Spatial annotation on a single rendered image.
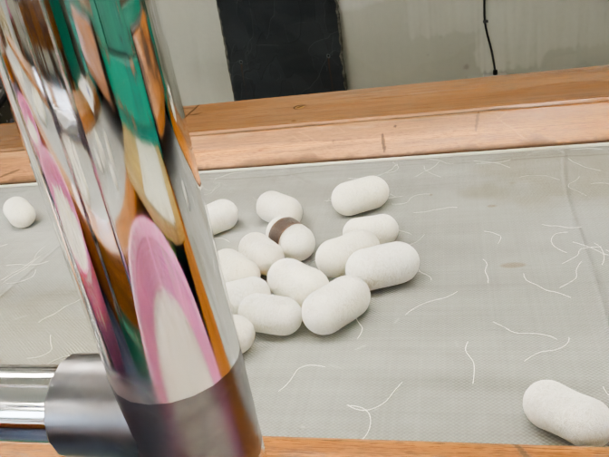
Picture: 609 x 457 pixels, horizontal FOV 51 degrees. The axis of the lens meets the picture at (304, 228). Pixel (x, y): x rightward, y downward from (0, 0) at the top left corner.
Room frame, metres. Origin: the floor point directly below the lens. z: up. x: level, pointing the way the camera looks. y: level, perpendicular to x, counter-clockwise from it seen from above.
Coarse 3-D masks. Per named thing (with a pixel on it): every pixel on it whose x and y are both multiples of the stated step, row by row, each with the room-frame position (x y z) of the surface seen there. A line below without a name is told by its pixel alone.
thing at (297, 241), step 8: (280, 216) 0.34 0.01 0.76; (272, 224) 0.33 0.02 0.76; (296, 224) 0.32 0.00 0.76; (288, 232) 0.32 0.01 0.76; (296, 232) 0.32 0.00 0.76; (304, 232) 0.32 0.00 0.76; (280, 240) 0.32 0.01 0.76; (288, 240) 0.31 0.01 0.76; (296, 240) 0.31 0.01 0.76; (304, 240) 0.31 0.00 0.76; (312, 240) 0.32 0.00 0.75; (288, 248) 0.31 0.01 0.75; (296, 248) 0.31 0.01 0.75; (304, 248) 0.31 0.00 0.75; (312, 248) 0.32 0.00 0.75; (288, 256) 0.31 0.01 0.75; (296, 256) 0.31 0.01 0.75; (304, 256) 0.31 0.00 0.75
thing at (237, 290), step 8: (240, 280) 0.28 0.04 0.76; (248, 280) 0.28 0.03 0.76; (256, 280) 0.28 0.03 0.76; (264, 280) 0.28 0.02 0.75; (232, 288) 0.27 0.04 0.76; (240, 288) 0.27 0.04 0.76; (248, 288) 0.27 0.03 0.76; (256, 288) 0.27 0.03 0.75; (264, 288) 0.27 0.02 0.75; (232, 296) 0.27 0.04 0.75; (240, 296) 0.27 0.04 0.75; (232, 304) 0.27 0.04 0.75; (232, 312) 0.27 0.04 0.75
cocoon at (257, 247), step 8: (256, 232) 0.33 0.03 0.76; (240, 240) 0.33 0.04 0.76; (248, 240) 0.32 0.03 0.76; (256, 240) 0.32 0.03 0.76; (264, 240) 0.31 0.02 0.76; (272, 240) 0.32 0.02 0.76; (240, 248) 0.32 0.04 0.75; (248, 248) 0.31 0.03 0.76; (256, 248) 0.31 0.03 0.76; (264, 248) 0.31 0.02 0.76; (272, 248) 0.31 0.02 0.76; (280, 248) 0.31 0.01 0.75; (248, 256) 0.31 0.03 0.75; (256, 256) 0.30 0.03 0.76; (264, 256) 0.30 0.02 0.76; (272, 256) 0.30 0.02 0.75; (280, 256) 0.31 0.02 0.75; (256, 264) 0.30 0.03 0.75; (264, 264) 0.30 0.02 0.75; (272, 264) 0.30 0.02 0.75; (264, 272) 0.30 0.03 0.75
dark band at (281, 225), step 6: (276, 222) 0.33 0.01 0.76; (282, 222) 0.33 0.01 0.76; (288, 222) 0.33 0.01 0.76; (294, 222) 0.33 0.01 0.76; (300, 222) 0.33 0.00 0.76; (270, 228) 0.33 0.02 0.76; (276, 228) 0.33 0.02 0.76; (282, 228) 0.32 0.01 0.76; (270, 234) 0.33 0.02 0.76; (276, 234) 0.32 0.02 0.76; (276, 240) 0.32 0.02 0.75
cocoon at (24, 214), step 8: (8, 200) 0.45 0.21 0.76; (16, 200) 0.44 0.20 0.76; (24, 200) 0.45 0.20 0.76; (8, 208) 0.44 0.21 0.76; (16, 208) 0.43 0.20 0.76; (24, 208) 0.43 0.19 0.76; (32, 208) 0.44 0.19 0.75; (8, 216) 0.43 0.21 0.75; (16, 216) 0.43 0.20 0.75; (24, 216) 0.43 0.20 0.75; (32, 216) 0.43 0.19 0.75; (16, 224) 0.43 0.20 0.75; (24, 224) 0.43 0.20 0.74
